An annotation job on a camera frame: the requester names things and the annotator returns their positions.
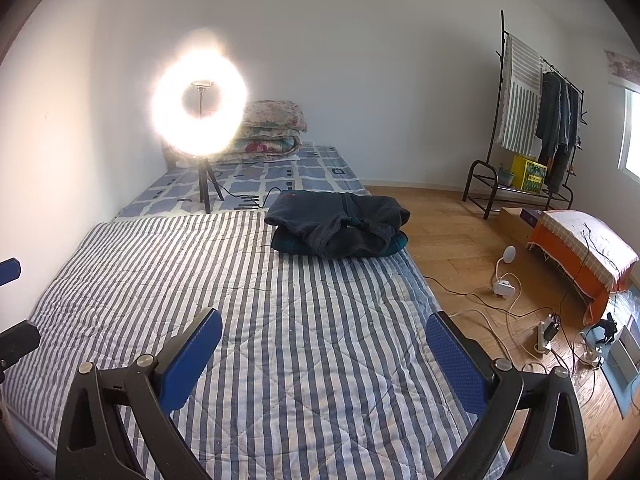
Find window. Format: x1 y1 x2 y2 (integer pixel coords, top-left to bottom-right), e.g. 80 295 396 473
617 85 640 184

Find dark teal hanging jacket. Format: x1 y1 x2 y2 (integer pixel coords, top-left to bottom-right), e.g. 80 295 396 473
535 71 563 161

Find ring light with black tripod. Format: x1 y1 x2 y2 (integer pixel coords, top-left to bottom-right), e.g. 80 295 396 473
149 29 252 217

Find floral window valance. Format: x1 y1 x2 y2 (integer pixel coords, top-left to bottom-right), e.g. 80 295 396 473
605 50 640 93

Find black ring light cable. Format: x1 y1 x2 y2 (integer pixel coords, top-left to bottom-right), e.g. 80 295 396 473
217 187 283 211

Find floral pillow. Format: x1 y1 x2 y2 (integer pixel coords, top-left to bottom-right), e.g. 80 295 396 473
242 100 308 134

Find white round device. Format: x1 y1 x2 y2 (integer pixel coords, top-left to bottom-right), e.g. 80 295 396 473
496 245 521 281

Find yellow box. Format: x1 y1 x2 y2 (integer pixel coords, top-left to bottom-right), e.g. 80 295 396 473
510 155 549 194

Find white flat panel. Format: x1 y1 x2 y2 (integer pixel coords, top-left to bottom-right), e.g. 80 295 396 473
605 327 640 387

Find small black device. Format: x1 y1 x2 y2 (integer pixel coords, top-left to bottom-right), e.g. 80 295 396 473
590 312 621 346

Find blue floor mat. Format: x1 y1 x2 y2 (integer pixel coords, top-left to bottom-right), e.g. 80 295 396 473
599 290 640 418

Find flat cardboard box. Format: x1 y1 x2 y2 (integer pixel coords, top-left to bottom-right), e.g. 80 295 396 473
500 207 546 249

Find blue white striped quilt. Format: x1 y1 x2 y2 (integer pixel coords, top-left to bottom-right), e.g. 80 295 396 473
0 207 511 480

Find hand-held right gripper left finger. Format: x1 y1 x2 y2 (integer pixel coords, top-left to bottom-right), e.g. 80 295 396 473
55 306 224 480

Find floral folded quilt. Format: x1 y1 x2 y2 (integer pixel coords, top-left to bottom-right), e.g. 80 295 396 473
220 130 304 164

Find blue hanging jeans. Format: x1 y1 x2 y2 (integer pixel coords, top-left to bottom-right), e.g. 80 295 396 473
552 80 585 195

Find striped hanging towel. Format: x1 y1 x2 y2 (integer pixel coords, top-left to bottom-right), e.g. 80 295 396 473
500 35 544 157

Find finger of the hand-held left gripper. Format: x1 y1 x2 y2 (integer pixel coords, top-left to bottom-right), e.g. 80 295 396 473
0 258 22 286
0 322 42 376

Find black metal clothes rack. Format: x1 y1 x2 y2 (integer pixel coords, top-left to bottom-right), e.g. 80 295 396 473
462 10 587 222

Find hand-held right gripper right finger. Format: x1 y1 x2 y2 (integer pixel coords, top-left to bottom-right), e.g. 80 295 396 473
426 310 590 480

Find teal plaid fleece garment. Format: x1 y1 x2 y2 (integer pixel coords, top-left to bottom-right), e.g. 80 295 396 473
264 190 411 260

